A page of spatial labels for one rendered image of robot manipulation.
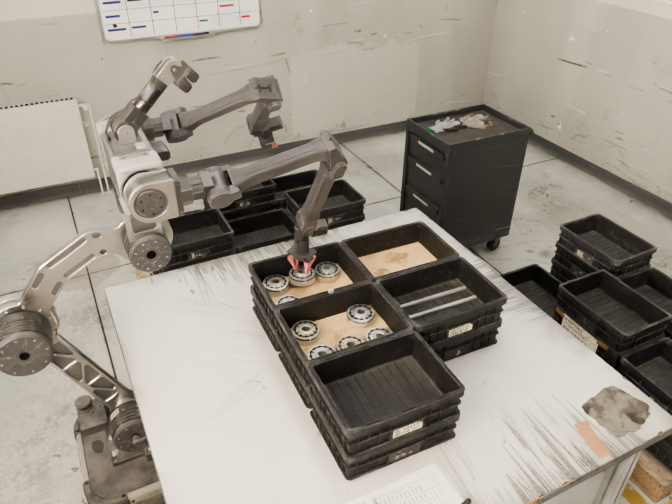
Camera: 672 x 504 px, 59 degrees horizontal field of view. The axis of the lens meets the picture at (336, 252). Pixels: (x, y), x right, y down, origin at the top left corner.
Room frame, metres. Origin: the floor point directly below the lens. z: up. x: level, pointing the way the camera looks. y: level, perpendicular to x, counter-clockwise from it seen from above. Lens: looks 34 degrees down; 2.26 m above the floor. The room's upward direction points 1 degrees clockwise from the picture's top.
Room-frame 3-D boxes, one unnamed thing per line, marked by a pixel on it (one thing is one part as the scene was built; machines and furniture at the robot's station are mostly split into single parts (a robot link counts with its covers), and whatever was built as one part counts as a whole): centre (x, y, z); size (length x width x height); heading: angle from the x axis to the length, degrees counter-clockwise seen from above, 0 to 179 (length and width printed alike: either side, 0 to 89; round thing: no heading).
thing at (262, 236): (2.86, 0.43, 0.31); 0.40 x 0.30 x 0.34; 117
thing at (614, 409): (1.36, -0.96, 0.71); 0.22 x 0.19 x 0.01; 117
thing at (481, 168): (3.43, -0.80, 0.45); 0.60 x 0.45 x 0.90; 117
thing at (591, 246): (2.63, -1.44, 0.37); 0.40 x 0.30 x 0.45; 27
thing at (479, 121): (3.53, -0.88, 0.88); 0.29 x 0.22 x 0.03; 117
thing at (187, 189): (1.51, 0.43, 1.45); 0.09 x 0.08 x 0.12; 27
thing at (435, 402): (1.28, -0.16, 0.92); 0.40 x 0.30 x 0.02; 116
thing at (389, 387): (1.28, -0.16, 0.87); 0.40 x 0.30 x 0.11; 116
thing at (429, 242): (2.00, -0.26, 0.87); 0.40 x 0.30 x 0.11; 116
